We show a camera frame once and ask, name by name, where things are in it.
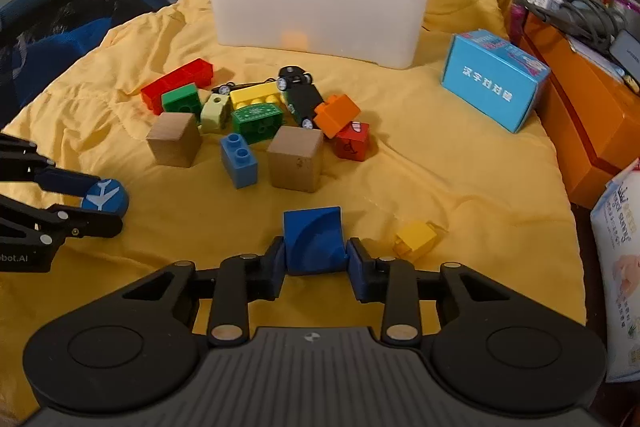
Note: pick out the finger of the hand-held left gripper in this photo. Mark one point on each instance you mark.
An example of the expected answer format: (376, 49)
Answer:
(90, 226)
(60, 179)

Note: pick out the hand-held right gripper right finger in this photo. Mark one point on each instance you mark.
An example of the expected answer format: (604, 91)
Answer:
(356, 272)

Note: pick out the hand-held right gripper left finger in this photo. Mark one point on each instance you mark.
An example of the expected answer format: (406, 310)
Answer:
(278, 269)

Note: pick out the blue round airplane disc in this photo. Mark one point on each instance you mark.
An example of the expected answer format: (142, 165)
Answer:
(105, 197)

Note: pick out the blue curved block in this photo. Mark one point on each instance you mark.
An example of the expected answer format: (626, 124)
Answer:
(312, 242)

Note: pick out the orange building brick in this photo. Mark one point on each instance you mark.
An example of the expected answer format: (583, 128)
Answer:
(337, 114)

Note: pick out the small yellow building brick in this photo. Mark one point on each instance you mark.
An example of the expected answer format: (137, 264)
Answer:
(415, 242)

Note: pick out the yellow blanket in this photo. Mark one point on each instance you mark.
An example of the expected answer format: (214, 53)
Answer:
(425, 187)

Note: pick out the wooden cube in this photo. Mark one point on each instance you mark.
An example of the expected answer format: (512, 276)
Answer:
(172, 139)
(295, 159)

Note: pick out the small blue two-stud brick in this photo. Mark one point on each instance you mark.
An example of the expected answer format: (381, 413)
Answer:
(240, 162)

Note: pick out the red printed building brick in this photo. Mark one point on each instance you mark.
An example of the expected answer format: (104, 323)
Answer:
(352, 142)

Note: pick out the plain green building brick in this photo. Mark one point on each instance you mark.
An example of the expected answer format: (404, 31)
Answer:
(180, 99)

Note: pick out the green printed building brick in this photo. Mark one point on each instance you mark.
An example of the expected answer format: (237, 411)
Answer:
(256, 122)

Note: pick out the long red building brick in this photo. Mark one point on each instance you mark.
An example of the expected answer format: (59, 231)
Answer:
(175, 82)

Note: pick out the dark blue bag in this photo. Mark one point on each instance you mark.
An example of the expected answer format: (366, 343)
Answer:
(55, 22)

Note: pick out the pale green building brick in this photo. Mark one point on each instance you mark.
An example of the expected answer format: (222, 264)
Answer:
(215, 113)

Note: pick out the dark green toy car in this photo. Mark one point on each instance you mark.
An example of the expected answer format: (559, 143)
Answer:
(302, 97)

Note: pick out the long yellow building brick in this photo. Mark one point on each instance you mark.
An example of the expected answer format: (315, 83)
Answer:
(255, 94)

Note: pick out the slim black toy car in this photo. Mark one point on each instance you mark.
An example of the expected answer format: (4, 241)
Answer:
(222, 88)

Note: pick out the light blue card box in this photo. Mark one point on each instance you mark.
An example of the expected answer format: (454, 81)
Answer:
(492, 82)

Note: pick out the white wet wipes packet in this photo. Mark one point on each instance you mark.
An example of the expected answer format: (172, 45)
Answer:
(622, 267)

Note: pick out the orange storage box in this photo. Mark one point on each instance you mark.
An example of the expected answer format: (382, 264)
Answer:
(590, 122)

